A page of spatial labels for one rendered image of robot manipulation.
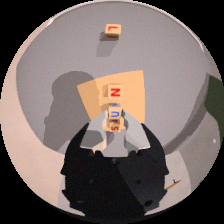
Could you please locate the peach flat mat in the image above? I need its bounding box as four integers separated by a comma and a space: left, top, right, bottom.
77, 70, 145, 124

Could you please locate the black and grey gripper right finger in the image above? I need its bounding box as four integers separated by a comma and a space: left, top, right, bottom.
121, 109, 169, 175

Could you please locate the tan letter block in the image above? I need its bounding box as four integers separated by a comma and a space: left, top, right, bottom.
108, 83, 123, 100
105, 24, 121, 40
109, 119, 121, 132
108, 103, 122, 119

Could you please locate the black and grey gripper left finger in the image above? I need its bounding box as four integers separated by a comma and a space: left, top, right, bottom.
60, 108, 109, 175

